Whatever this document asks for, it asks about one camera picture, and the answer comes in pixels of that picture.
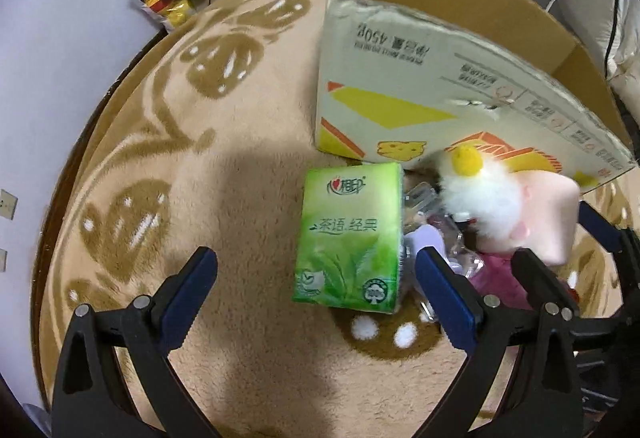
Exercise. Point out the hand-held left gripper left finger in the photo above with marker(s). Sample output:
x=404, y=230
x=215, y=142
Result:
x=187, y=303

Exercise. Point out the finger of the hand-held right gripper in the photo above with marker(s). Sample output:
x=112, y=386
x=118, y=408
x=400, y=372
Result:
x=597, y=225
x=540, y=275

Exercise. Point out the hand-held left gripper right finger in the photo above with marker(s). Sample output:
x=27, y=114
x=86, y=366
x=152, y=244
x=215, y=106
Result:
x=445, y=298

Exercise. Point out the magenta plush toy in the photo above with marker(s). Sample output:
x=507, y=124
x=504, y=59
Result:
x=495, y=275

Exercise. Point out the pale pink plush toy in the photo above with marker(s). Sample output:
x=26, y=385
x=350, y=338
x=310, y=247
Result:
x=542, y=213

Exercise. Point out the white fluffy plush toy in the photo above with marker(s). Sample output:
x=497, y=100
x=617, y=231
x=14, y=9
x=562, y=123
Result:
x=480, y=198

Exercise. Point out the green tissue pack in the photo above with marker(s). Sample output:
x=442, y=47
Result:
x=345, y=238

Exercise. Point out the printed cardboard box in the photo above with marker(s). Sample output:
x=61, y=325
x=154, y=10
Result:
x=400, y=83

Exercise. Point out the clear plastic packet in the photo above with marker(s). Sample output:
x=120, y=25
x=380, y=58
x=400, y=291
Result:
x=425, y=205

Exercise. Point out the beige printed blanket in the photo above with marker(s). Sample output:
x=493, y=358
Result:
x=240, y=168

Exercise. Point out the yellow red snack bag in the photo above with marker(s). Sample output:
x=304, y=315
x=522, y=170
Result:
x=172, y=11

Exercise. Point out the wall socket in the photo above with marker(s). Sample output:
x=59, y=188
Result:
x=7, y=203

